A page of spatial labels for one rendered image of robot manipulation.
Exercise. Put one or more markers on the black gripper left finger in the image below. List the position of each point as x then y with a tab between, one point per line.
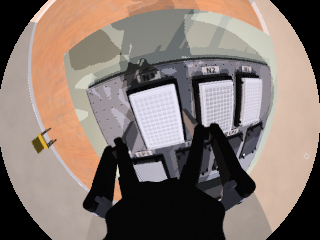
104	179

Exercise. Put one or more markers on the grey button panel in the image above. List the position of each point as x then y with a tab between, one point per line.
212	188

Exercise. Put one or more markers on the dark grey perforated base plate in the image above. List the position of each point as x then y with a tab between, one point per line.
109	103

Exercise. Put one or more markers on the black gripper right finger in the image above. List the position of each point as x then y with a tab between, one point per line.
237	184

